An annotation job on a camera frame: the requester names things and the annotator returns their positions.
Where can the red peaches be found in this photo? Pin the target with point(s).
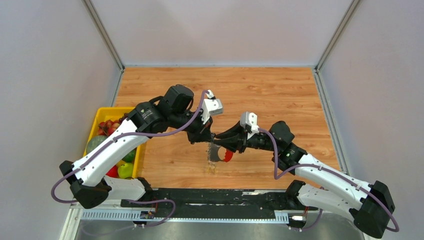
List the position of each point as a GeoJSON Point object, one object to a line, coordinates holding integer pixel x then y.
{"type": "Point", "coordinates": [106, 128]}

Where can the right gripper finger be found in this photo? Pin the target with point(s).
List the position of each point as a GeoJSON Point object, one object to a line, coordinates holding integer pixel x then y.
{"type": "Point", "coordinates": [231, 145]}
{"type": "Point", "coordinates": [237, 131]}

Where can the key holder with red handle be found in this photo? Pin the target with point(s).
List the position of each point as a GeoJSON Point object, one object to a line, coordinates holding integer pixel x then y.
{"type": "Point", "coordinates": [217, 154]}

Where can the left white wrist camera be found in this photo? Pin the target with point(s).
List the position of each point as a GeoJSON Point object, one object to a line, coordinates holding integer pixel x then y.
{"type": "Point", "coordinates": [211, 106]}

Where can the yellow plastic bin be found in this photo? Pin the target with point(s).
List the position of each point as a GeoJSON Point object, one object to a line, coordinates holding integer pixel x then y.
{"type": "Point", "coordinates": [104, 114]}

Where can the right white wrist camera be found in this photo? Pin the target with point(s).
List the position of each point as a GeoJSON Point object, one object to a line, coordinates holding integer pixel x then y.
{"type": "Point", "coordinates": [249, 123]}

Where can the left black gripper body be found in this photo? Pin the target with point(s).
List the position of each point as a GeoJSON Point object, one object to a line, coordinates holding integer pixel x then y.
{"type": "Point", "coordinates": [195, 133]}

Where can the dark grape bunch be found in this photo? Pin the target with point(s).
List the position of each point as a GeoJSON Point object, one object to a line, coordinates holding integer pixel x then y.
{"type": "Point", "coordinates": [120, 120]}

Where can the green melon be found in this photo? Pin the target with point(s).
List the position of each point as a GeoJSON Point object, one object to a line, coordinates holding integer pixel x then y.
{"type": "Point", "coordinates": [94, 143]}

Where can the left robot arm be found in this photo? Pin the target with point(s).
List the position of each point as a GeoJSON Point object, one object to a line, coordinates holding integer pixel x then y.
{"type": "Point", "coordinates": [161, 116]}

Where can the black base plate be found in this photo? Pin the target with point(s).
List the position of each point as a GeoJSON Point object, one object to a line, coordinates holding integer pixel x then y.
{"type": "Point", "coordinates": [202, 203]}

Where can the red apple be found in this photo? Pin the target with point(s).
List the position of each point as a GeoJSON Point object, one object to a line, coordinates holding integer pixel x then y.
{"type": "Point", "coordinates": [113, 172]}

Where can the green pear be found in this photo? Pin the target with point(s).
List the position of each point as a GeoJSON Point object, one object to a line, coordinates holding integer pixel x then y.
{"type": "Point", "coordinates": [125, 170]}

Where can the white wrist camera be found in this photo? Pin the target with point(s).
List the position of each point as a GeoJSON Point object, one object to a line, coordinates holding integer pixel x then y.
{"type": "Point", "coordinates": [249, 123]}
{"type": "Point", "coordinates": [211, 106]}

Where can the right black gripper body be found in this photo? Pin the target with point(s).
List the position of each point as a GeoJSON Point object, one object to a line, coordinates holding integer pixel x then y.
{"type": "Point", "coordinates": [257, 141]}

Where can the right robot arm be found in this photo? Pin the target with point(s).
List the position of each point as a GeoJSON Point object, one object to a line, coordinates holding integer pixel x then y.
{"type": "Point", "coordinates": [368, 205]}

